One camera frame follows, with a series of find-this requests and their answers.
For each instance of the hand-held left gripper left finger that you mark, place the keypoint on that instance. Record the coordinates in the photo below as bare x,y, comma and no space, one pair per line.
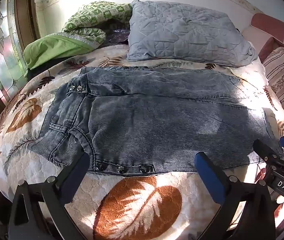
79,168

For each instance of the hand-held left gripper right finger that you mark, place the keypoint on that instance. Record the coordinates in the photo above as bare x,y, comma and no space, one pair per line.
209,177

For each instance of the grey denim pants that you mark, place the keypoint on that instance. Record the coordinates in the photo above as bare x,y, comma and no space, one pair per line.
157,120

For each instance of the leaf printed blanket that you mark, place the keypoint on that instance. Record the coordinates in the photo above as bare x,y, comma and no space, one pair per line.
137,205

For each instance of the pink white cushion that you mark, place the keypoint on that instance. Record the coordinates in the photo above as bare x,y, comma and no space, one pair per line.
267,30

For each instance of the green patterned quilt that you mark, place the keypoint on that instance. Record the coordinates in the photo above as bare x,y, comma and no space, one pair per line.
82,32

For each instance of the dark purple cloth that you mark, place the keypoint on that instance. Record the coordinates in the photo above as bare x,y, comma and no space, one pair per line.
117,37

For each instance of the grey quilted pillow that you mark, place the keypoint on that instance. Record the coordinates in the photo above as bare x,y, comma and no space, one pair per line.
182,35

